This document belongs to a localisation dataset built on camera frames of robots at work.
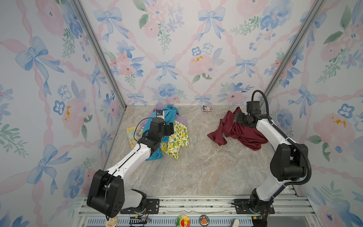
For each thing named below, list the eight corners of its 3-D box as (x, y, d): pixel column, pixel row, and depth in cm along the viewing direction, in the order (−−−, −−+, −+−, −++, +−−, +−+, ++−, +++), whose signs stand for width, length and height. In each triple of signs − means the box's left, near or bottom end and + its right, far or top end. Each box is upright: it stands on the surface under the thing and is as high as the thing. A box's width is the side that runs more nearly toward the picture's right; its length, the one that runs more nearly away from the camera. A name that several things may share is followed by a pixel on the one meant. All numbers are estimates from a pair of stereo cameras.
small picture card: (202, 112, 119) (202, 110, 117) (201, 107, 122) (202, 105, 121) (213, 112, 119) (213, 110, 117) (212, 107, 123) (212, 105, 121)
